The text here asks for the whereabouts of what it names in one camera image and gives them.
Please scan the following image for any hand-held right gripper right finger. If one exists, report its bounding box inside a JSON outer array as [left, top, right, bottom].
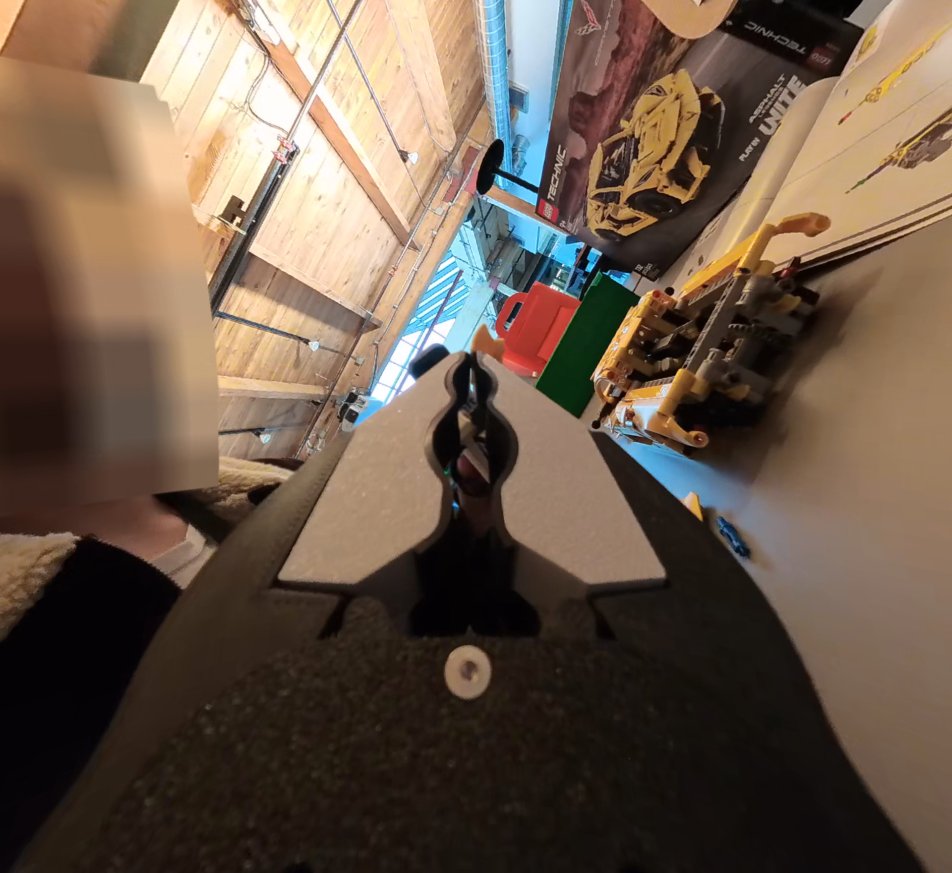
[[475, 352, 667, 615]]

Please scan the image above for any person's left hand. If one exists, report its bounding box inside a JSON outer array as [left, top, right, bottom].
[[454, 449, 493, 504]]

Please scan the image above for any yellow brick car model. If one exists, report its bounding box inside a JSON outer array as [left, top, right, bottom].
[[591, 211, 830, 454]]

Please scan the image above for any grey desk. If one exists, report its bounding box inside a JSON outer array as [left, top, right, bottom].
[[580, 219, 952, 873]]

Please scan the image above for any silver ventilation duct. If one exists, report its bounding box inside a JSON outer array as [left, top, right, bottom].
[[467, 0, 516, 141]]

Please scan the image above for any dark toy car set box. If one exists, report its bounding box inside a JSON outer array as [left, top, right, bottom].
[[535, 0, 864, 272]]

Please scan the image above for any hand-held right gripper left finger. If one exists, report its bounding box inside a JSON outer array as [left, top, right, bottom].
[[275, 352, 467, 615]]

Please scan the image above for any open instruction booklet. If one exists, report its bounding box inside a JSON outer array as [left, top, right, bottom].
[[673, 0, 952, 294]]

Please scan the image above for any red plastic carry case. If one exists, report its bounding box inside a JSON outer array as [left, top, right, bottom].
[[494, 282, 581, 379]]

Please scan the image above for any green storage bin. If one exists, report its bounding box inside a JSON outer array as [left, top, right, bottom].
[[534, 271, 641, 419]]

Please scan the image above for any black pole stand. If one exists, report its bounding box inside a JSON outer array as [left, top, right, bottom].
[[472, 139, 544, 196]]

